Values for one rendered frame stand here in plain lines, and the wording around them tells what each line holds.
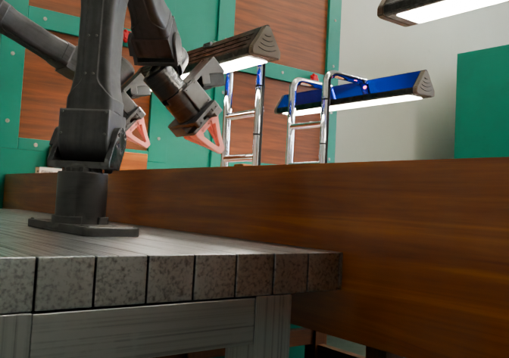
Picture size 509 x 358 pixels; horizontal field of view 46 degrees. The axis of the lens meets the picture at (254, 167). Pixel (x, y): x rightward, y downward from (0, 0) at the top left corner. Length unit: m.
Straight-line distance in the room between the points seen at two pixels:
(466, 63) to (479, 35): 0.96
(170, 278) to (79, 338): 0.09
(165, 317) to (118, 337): 0.04
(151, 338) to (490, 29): 4.92
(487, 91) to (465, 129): 0.28
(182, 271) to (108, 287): 0.07
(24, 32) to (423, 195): 1.03
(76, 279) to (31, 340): 0.05
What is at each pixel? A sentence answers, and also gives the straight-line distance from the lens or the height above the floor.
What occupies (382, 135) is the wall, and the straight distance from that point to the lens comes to 4.04.
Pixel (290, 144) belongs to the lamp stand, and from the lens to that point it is 1.84.
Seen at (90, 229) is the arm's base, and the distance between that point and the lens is 0.69.
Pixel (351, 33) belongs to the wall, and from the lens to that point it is 3.91.
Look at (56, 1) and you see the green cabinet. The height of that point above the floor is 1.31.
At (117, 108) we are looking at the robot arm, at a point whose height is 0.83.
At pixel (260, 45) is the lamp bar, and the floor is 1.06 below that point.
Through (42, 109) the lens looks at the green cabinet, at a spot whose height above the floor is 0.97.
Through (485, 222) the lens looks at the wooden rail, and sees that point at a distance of 0.54.
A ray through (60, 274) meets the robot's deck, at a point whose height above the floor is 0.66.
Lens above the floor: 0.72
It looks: 4 degrees up
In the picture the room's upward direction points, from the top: 3 degrees clockwise
